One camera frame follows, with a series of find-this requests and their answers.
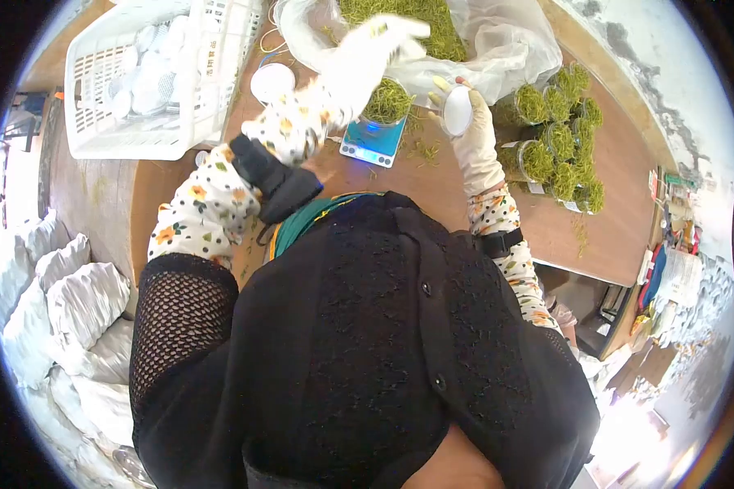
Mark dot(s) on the group of tea-filled clear jars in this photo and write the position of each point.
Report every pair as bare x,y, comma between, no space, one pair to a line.
553,143

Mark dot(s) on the heap of green tea leaves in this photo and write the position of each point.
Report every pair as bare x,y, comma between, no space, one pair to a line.
431,27

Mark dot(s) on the pile of white sacks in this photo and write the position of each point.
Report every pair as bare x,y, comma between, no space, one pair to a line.
79,305

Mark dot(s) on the person's right fingers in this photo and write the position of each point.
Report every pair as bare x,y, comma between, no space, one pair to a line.
476,101

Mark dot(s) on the white plastic basket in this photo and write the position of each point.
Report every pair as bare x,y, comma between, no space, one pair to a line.
98,131

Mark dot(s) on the round white jar lid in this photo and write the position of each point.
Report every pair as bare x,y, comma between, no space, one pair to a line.
457,110
272,82

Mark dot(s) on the person's right thumb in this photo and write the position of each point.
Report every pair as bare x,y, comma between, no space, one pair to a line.
437,93

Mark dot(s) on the person's right hand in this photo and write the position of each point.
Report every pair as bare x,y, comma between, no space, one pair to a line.
474,143

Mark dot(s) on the clear jar with green tea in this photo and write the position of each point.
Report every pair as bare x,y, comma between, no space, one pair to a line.
386,101

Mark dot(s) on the blue digital scale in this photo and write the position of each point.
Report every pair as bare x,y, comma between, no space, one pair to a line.
373,142

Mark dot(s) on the cluttered shelf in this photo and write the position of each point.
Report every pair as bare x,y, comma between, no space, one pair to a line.
673,281

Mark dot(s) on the pile of white lids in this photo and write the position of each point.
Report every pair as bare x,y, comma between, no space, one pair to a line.
156,67

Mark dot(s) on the scattered green tea leaves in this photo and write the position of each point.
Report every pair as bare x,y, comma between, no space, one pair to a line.
426,150

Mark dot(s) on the person's left hand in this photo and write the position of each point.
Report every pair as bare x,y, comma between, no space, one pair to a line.
361,64

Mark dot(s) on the person's body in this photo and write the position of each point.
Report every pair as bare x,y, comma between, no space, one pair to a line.
367,342

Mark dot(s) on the clear plastic bag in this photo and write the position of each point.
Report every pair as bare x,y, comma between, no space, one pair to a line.
514,43

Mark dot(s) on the black wrist band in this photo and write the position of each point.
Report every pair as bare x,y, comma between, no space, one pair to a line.
276,178
499,242

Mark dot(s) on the person's left fingers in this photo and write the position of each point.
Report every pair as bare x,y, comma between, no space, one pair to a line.
403,32

